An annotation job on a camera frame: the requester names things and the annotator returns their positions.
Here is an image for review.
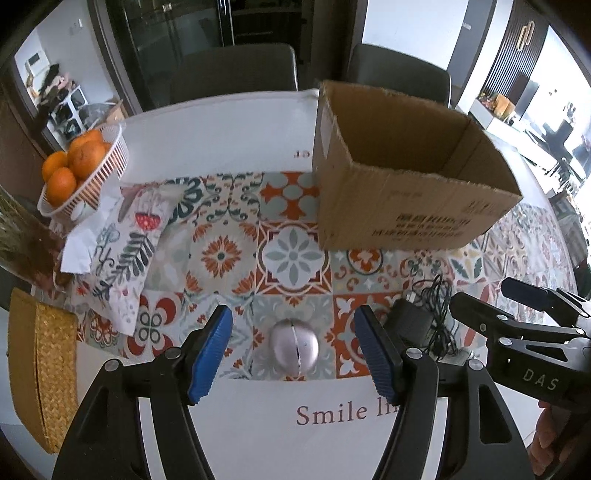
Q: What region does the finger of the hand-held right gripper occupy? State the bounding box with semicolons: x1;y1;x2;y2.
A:
450;293;588;345
501;277;591;320

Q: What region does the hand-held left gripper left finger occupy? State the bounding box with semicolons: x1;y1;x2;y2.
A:
51;304;234;480

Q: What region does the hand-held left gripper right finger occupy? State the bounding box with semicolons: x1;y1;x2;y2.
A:
354;304;532;480

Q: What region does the black power adapter with cable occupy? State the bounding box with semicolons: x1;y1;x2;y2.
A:
390;274;468;363

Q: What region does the silver egg-shaped gadget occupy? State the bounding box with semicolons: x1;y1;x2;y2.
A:
269;318;320;376

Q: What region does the brown cardboard box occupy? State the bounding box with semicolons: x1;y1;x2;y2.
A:
313;80;524;253

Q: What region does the person's right hand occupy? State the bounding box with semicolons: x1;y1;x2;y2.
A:
529;401;571;477

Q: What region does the patterned table runner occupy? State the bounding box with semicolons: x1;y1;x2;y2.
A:
69;171;578;382

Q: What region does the floral fabric tissue cover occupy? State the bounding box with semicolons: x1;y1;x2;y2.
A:
60;178;209;336

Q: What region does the yellow woven box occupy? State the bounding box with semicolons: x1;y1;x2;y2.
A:
8;287;79;454

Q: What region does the white media console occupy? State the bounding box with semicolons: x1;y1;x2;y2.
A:
468;99;557;155

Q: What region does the flat screen television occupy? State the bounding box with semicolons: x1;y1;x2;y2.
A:
513;80;539;117

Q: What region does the glass vase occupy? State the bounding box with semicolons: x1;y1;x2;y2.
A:
0;187;64;289

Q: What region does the white fruit basket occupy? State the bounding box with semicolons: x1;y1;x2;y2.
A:
38;122;130;218

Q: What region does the dark grey dining chair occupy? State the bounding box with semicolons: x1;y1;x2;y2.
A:
168;44;299;108
346;44;452;110

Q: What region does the white shoe rack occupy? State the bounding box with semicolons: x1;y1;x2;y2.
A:
46;85;89;140

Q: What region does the dark glass-door cabinet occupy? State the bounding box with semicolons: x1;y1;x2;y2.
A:
90;0;370;116

